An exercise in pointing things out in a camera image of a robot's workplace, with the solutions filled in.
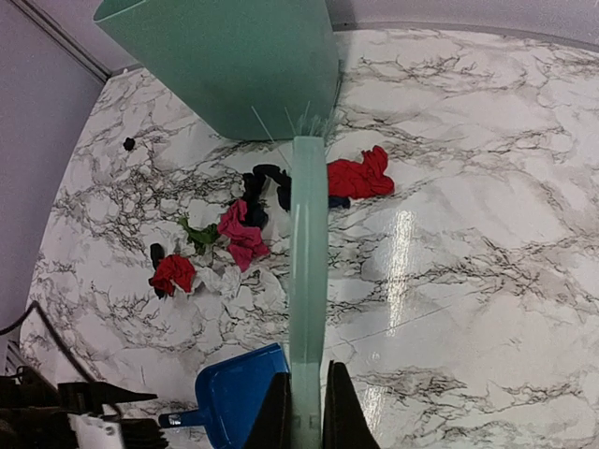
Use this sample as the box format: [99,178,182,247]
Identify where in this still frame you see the tiny black paper ball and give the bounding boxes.
[123,138,136,152]

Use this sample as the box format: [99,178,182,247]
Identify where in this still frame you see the pink paper scrap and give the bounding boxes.
[217,199,270,272]

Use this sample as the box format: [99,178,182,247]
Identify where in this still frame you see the light green hand brush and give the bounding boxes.
[288,113,329,448]

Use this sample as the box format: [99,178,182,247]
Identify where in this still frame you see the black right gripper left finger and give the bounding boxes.
[243,372,292,449]

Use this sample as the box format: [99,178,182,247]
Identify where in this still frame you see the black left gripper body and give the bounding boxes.
[1,366,159,449]

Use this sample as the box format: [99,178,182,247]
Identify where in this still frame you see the small black paper scrap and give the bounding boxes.
[148,243,166,299]

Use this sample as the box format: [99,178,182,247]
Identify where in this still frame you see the green plastic waste bin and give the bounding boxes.
[94,0,340,140]

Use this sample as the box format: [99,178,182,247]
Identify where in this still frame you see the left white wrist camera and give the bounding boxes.
[67,405,125,449]

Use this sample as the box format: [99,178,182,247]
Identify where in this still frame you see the blue plastic dustpan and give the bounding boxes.
[158,343,289,448]

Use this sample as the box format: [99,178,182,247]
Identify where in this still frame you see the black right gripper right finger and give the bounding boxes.
[323,361,380,449]

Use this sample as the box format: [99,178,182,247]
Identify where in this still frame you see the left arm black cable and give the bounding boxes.
[0,298,102,384]

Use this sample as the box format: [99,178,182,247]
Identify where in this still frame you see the white paper scrap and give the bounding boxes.
[166,224,286,310]

